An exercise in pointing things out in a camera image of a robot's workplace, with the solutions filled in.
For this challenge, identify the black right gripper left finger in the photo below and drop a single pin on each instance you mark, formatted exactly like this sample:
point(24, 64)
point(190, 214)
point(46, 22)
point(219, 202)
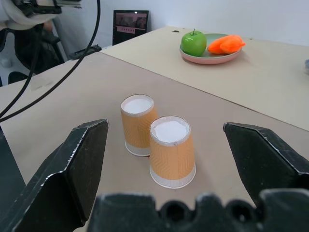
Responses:
point(72, 174)

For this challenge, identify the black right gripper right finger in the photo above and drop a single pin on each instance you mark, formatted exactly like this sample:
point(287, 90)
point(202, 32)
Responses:
point(263, 159)

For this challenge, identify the orange paper cup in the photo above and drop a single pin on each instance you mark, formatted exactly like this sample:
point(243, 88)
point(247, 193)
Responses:
point(172, 154)
point(137, 125)

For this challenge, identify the green and pink plate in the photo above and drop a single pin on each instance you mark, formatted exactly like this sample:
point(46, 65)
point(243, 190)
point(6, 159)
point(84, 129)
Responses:
point(212, 56)

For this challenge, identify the orange plush carrot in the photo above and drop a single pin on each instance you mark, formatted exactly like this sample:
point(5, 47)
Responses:
point(227, 44)

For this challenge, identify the black office chair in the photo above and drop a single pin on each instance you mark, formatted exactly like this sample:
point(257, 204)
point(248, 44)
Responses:
point(38, 48)

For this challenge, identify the green apple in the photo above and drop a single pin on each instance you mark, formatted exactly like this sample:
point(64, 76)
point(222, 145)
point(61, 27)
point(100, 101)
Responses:
point(193, 43)

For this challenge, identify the black monitor screen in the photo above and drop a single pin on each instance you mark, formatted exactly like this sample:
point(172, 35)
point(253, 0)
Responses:
point(130, 24)

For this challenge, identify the person in white clothing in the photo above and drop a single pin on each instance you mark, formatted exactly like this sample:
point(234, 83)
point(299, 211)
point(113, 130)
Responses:
point(17, 14)

